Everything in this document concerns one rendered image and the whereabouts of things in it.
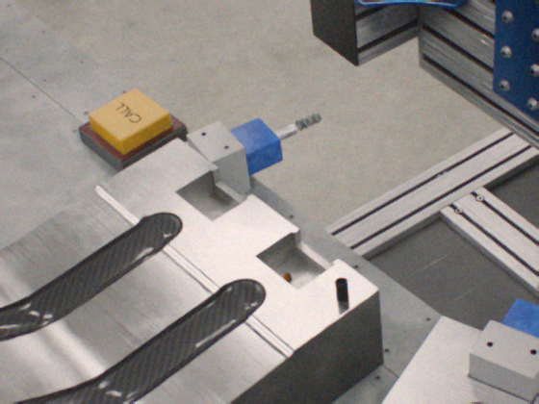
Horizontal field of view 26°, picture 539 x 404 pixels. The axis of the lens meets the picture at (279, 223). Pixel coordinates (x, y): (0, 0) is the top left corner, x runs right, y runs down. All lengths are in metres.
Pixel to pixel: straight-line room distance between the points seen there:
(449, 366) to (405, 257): 0.98
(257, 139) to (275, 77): 1.48
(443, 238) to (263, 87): 0.81
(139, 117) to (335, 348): 0.38
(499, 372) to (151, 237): 0.30
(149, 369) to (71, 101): 0.46
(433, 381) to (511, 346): 0.06
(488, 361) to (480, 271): 0.99
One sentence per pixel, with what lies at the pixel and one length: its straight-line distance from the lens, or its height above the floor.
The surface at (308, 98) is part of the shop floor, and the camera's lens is 2.51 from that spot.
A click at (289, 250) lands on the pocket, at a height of 0.87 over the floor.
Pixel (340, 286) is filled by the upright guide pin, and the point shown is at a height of 0.91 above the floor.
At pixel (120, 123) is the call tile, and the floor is 0.84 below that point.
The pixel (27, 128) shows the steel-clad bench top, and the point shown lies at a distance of 1.25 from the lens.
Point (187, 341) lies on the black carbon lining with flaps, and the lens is 0.88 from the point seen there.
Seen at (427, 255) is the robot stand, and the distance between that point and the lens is 1.86.
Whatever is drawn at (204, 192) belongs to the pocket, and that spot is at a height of 0.87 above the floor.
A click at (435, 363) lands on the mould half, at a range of 0.88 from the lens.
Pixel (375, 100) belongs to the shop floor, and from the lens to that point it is 2.49.
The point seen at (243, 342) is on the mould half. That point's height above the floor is 0.89.
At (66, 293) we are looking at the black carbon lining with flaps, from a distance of 0.94.
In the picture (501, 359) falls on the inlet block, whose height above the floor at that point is 0.88.
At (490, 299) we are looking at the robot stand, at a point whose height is 0.21.
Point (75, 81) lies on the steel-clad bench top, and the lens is 1.29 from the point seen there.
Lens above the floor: 1.54
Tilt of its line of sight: 44 degrees down
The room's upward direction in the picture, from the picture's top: 8 degrees counter-clockwise
